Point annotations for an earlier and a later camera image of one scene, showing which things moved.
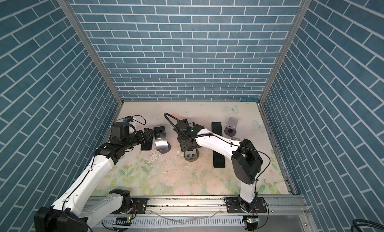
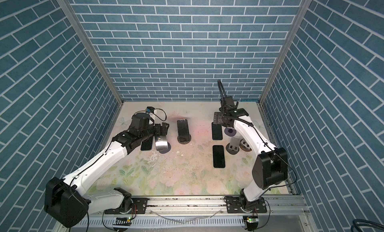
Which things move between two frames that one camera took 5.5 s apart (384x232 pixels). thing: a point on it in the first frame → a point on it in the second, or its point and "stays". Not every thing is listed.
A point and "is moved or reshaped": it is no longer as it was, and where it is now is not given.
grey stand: [231, 129] stays
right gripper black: [183, 146] → [217, 118]
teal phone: [146, 146] stays
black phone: [216, 128] stays
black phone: [218, 160] stays
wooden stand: [191, 155] is moved or reshaped
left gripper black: [143, 139] → [164, 129]
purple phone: [160, 138] stays
